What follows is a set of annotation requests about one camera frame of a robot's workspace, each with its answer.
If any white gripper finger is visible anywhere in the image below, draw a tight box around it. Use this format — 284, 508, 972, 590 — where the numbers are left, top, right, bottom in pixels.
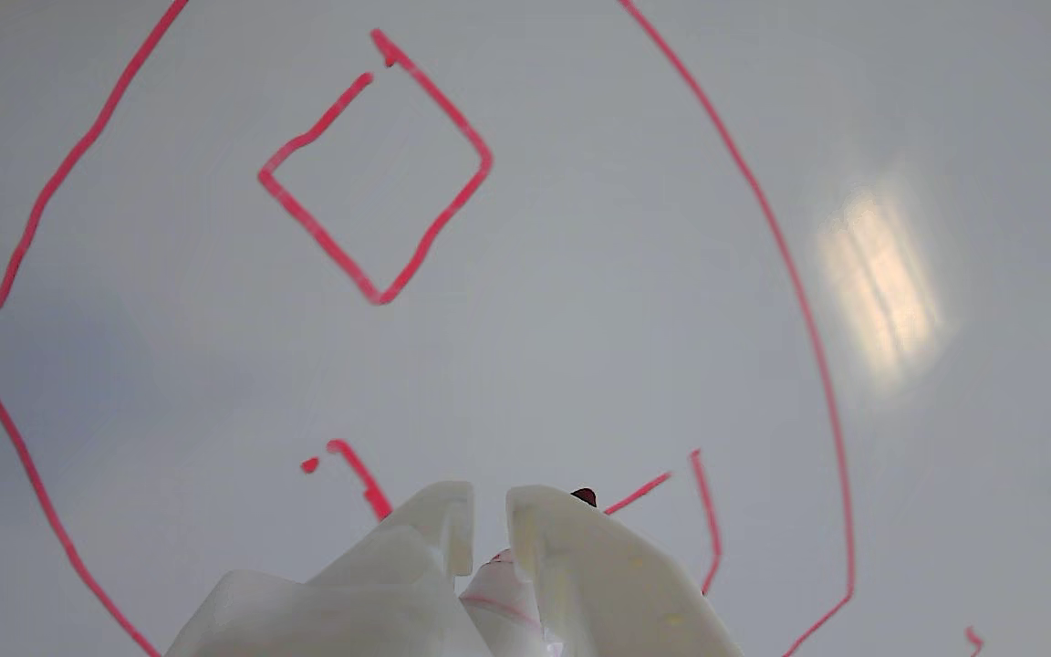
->
505, 485, 745, 657
165, 481, 494, 657

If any red marker pen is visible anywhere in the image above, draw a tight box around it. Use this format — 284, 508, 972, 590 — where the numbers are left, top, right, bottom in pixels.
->
460, 487, 598, 657

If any large white whiteboard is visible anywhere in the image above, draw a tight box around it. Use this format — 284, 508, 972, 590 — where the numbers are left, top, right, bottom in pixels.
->
0, 0, 1051, 657

